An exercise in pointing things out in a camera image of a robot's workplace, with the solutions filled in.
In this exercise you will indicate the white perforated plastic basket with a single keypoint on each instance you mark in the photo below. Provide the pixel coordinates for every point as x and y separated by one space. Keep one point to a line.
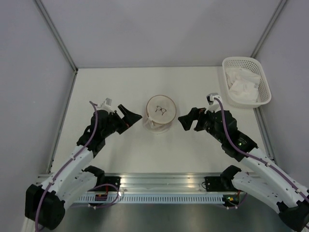
264 93

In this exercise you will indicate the right aluminium frame post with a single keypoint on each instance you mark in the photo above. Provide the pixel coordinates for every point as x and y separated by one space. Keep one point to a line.
274 18

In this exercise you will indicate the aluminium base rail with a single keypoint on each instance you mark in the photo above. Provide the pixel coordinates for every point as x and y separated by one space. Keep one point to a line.
166 183

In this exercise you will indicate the white slotted cable duct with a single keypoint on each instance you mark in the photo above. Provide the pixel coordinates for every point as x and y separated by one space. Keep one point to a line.
153 198

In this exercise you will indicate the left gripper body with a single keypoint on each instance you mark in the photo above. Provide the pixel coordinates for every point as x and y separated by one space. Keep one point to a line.
117 123

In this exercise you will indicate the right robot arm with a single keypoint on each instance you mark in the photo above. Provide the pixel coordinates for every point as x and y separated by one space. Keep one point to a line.
288 198

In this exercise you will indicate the aluminium frame post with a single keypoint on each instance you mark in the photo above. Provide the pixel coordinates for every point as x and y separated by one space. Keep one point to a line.
274 18
51 26

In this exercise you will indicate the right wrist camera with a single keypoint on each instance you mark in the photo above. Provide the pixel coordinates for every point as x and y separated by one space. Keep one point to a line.
213 99

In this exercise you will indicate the left aluminium frame post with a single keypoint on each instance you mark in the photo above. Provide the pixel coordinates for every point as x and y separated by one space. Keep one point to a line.
51 26

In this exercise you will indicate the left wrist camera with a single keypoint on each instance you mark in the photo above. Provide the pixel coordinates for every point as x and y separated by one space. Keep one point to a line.
107 102

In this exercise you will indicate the white cloth in basket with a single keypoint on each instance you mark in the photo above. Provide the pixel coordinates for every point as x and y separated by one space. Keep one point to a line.
243 84

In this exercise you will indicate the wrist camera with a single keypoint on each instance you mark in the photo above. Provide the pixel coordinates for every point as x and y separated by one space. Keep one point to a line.
213 99
107 102

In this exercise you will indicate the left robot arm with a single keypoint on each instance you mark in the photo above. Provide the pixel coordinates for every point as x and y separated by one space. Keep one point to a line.
47 202

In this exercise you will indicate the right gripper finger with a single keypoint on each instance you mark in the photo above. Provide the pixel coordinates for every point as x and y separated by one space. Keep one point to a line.
194 111
186 121

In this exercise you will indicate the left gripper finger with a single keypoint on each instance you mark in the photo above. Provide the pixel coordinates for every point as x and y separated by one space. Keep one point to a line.
131 118
122 109

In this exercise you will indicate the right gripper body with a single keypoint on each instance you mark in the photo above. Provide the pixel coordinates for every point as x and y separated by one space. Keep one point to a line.
204 121

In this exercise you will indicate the white mesh laundry bag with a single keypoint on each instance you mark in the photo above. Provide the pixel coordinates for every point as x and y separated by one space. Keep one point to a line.
160 111

